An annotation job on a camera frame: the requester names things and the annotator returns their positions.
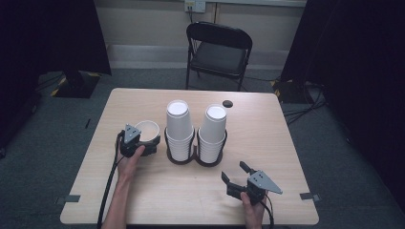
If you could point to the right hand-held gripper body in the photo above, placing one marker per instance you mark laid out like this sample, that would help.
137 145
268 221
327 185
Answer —
259 183

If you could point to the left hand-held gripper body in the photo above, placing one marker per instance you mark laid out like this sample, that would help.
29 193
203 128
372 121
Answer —
131 135

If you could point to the white paper cup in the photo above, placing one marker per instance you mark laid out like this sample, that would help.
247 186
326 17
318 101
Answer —
148 130

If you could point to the stack of white cups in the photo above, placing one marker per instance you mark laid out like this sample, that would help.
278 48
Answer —
213 133
179 127

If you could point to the person's left hand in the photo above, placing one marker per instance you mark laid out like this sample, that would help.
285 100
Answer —
129 168

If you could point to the person's right hand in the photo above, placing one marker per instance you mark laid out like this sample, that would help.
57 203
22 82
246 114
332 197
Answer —
253 213

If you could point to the small black floor item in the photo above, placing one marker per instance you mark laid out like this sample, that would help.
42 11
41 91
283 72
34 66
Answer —
88 123

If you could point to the grey tape strip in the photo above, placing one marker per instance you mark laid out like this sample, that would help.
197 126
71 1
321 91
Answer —
68 199
309 196

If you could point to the black round table grommet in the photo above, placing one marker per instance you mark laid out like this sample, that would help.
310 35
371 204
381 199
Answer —
227 103

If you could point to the black stand base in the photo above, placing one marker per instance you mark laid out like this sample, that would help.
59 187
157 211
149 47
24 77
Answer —
288 90
76 84

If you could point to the black folding chair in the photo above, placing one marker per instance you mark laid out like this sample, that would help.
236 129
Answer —
218 57

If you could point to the black curtain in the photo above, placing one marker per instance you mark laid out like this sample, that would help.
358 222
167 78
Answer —
356 63
38 38

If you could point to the white wall outlet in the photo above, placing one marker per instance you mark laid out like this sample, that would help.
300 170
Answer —
195 5

